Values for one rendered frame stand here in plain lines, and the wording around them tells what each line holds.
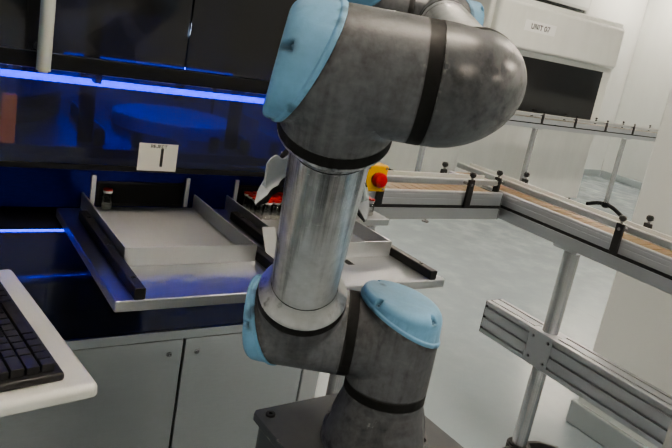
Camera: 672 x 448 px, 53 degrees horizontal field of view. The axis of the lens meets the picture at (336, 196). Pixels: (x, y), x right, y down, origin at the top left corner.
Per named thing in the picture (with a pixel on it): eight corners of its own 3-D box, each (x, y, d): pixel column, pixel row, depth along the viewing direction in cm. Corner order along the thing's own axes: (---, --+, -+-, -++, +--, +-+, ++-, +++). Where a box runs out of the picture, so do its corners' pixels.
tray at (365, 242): (224, 208, 164) (226, 195, 163) (313, 209, 179) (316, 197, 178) (289, 259, 137) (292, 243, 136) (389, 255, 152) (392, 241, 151)
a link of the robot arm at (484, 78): (584, 57, 54) (484, -16, 99) (452, 32, 54) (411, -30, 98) (541, 185, 59) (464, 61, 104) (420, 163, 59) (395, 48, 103)
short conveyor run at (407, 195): (328, 221, 184) (339, 166, 180) (301, 204, 196) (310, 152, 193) (500, 221, 222) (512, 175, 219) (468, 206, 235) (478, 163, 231)
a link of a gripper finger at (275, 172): (238, 171, 88) (290, 134, 92) (243, 197, 93) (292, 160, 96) (253, 185, 87) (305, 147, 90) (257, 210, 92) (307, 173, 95)
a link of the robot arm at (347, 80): (341, 393, 92) (448, 67, 53) (233, 376, 91) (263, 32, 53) (348, 320, 100) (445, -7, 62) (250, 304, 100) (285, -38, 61)
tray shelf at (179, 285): (55, 215, 143) (55, 207, 142) (328, 216, 182) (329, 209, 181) (114, 312, 105) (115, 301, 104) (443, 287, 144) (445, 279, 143)
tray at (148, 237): (80, 207, 145) (81, 192, 144) (193, 208, 160) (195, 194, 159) (123, 266, 118) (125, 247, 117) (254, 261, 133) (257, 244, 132)
